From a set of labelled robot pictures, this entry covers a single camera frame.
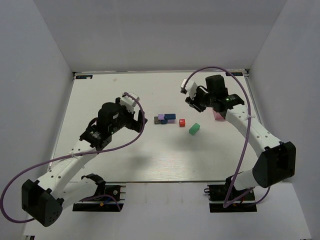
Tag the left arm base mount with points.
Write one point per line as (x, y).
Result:
(112, 201)

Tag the right blue table label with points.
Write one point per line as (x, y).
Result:
(238, 74)

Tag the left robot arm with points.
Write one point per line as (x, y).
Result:
(45, 198)

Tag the blue table label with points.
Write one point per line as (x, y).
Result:
(238, 74)
(83, 77)

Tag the red wooden cube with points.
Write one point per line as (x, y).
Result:
(182, 123)

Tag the long dark blue block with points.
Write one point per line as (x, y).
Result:
(170, 116)

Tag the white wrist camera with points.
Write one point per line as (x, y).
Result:
(189, 87)
(128, 102)

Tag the purple wooden cube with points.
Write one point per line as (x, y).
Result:
(170, 121)
(161, 117)

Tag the olive wooden cube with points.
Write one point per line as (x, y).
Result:
(156, 120)

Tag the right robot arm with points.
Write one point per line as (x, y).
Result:
(276, 160)

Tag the pink plastic bin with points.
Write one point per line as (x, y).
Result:
(217, 116)

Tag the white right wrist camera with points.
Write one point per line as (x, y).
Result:
(189, 87)

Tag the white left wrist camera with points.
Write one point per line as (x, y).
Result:
(128, 102)

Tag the green wooden block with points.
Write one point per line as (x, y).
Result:
(194, 129)

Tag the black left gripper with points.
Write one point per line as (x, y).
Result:
(137, 122)

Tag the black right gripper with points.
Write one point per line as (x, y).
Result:
(195, 104)

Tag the left blue table label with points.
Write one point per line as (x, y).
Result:
(83, 77)

